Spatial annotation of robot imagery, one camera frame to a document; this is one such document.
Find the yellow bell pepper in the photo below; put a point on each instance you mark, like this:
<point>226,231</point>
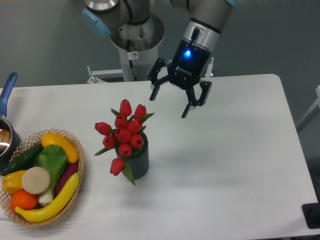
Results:
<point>12,182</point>

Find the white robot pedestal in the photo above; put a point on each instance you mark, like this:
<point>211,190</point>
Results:
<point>136,65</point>

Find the orange fruit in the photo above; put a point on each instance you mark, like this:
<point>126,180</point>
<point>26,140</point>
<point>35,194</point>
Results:
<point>23,200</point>

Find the purple sweet potato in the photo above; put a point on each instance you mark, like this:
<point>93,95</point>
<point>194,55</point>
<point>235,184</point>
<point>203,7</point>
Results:
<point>69,171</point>

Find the white metal base frame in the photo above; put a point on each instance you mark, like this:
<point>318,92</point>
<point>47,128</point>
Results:
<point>116,75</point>

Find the dark grey ribbed vase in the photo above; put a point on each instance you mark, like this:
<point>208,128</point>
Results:
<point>137,165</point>

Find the short yellow squash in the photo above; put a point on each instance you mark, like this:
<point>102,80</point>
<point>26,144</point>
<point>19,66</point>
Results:
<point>52,138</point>

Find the white frame at right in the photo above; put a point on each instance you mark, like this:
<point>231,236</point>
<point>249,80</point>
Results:
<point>310,113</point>

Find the beige round onion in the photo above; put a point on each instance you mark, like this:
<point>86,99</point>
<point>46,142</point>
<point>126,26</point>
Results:
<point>35,180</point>

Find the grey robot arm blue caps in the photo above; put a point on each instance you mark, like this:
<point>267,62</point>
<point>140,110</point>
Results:
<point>137,33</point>

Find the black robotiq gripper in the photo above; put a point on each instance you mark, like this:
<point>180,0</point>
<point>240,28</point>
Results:
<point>184,72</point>

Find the green bok choy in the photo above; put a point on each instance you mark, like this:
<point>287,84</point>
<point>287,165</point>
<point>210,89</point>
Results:
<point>52,158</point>

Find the woven wicker basket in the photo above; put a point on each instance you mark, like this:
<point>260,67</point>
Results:
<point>31,141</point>

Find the green cucumber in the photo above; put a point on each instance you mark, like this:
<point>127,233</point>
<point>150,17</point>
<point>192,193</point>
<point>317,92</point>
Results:
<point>23,161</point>

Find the red tulip bouquet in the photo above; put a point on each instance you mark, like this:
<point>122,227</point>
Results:
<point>126,137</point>

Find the long yellow squash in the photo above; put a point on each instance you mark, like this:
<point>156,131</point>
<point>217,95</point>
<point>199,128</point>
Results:
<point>56,206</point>

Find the black device at edge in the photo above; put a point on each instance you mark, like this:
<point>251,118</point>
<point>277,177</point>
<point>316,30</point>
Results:
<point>311,212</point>

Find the blue handled saucepan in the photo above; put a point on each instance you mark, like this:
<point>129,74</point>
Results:
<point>9,138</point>

